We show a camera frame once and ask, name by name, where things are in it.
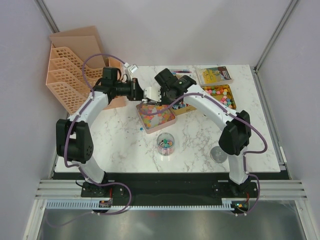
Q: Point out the paperback book with yellow cover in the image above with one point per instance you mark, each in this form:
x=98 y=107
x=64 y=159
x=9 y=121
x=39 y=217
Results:
x=213 y=76

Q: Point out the silver round jar lid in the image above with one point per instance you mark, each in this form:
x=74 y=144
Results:
x=218 y=155

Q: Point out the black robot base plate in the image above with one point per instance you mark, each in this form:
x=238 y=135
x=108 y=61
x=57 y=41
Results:
x=169 y=188

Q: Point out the light blue cable duct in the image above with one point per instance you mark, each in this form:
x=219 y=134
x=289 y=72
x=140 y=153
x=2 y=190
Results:
x=95 y=204

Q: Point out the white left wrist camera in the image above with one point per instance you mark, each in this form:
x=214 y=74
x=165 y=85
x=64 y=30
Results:
x=129 y=69

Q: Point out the gold tin of lollipops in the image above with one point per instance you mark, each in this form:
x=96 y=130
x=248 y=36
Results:
x=182 y=108

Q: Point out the pink tray of gummy candies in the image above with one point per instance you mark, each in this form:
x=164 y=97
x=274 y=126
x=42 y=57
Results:
x=156 y=122

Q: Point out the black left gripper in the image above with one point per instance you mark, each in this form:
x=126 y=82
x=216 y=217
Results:
x=136 y=91

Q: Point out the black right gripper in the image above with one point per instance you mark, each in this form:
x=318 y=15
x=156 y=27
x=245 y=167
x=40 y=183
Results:
x=163 y=102

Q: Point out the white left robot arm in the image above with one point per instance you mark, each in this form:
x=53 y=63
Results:
x=73 y=136

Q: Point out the peach plastic file organizer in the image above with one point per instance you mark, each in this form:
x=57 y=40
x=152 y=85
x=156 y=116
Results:
x=76 y=62

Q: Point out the clear glass jar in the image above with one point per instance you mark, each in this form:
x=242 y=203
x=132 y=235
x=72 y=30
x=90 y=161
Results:
x=165 y=144

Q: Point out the gold tin of star candies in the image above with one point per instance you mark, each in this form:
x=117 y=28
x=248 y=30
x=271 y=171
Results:
x=223 y=94

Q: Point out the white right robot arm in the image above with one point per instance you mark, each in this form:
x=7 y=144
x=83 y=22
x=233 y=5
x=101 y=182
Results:
x=235 y=132

